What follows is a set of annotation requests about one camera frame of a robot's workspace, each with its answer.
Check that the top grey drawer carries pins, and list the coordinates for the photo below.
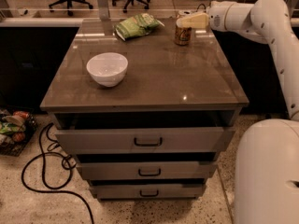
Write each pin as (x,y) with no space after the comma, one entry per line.
(160,140)

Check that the bottom grey drawer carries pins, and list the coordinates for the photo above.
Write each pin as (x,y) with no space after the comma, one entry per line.
(148,191)

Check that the grey drawer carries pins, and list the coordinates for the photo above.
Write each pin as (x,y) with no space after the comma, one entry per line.
(160,140)
(146,170)
(148,191)

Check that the grey drawer cabinet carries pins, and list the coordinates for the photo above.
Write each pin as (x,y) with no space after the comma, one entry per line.
(165,86)

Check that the white ceramic bowl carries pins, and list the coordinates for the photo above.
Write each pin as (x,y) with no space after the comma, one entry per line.
(107,69)

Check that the green chip bag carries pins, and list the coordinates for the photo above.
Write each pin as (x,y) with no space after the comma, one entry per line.
(137,26)

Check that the grey metal post left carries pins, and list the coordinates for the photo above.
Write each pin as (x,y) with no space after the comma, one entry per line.
(103,10)

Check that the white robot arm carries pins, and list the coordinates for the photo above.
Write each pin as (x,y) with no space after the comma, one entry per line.
(267,158)

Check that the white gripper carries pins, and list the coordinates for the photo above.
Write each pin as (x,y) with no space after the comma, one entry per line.
(219,18)

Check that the middle grey drawer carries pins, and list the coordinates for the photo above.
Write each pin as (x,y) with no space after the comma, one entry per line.
(146,170)

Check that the orange soda can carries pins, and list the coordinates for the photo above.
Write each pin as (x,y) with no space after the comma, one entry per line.
(182,34)

